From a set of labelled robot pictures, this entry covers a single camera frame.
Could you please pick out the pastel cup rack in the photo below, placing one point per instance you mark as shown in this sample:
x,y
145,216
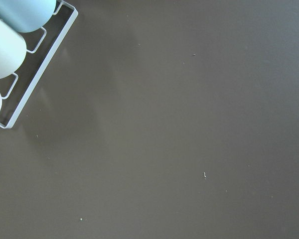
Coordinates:
x,y
41,46

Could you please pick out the mint plastic cup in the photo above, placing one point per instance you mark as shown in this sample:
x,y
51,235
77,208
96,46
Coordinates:
x,y
12,50

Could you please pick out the blue plastic cup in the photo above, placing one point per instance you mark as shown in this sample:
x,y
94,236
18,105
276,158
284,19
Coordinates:
x,y
26,15

